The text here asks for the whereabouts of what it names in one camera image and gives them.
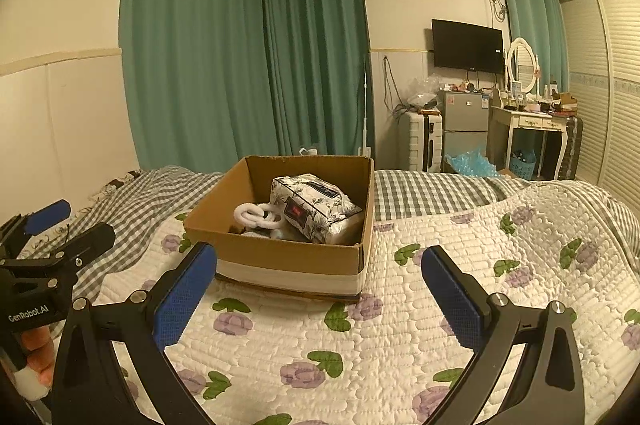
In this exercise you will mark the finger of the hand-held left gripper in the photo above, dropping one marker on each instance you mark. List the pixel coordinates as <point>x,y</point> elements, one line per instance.
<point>92,237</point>
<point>47,215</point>

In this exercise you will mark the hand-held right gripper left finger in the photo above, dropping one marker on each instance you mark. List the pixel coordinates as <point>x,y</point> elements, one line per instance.
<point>182,300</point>

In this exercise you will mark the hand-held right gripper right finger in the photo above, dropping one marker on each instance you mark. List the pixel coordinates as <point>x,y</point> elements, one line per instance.
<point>452,300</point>

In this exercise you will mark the brown cardboard box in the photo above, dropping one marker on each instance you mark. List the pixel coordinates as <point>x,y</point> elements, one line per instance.
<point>280,260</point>

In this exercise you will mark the floral tissue pack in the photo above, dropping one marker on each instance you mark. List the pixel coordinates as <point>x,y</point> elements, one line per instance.
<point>320,205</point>

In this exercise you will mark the person's left hand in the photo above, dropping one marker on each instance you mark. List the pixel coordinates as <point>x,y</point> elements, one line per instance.
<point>40,350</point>

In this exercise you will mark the dark floral pillow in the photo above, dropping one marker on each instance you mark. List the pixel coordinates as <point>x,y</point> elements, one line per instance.
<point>117,182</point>

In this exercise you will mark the white floral quilt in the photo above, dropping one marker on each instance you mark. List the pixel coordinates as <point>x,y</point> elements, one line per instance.
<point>390,345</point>

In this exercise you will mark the blue plastic bag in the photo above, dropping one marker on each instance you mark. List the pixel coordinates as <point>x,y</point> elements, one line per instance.
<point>470,165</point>

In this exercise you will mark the blue basket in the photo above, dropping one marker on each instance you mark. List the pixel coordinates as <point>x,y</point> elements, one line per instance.
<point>522,166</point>

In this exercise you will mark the white suitcase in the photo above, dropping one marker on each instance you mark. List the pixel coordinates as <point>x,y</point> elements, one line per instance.
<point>422,140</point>

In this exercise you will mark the grey small fridge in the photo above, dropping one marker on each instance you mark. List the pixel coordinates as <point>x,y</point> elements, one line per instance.
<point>465,125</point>

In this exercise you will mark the white dressing table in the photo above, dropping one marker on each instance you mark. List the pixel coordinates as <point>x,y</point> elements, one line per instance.
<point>530,121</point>

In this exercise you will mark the white plastic jug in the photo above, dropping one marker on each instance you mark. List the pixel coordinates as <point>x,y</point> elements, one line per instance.
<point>309,151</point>

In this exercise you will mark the dark suitcase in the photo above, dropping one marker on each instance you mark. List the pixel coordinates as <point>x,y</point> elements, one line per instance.
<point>572,145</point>

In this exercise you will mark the clear plastic bag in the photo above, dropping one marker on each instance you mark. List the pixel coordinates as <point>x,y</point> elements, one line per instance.
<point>425,95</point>

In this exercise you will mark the wide teal curtain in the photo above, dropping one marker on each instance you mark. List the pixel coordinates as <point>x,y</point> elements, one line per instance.
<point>190,45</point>

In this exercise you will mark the white oval mirror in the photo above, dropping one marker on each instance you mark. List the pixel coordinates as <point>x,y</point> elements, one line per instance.
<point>522,65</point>

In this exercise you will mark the white slatted wardrobe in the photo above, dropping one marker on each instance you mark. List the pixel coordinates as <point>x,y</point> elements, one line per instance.
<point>610,105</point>

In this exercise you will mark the teal corner curtain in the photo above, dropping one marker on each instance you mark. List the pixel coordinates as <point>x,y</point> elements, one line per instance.
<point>315,45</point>

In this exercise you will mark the narrow teal curtain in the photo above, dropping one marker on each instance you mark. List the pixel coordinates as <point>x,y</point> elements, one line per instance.
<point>530,5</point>

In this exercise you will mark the black wall television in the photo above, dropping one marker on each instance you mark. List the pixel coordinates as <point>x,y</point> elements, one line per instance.
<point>467,45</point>

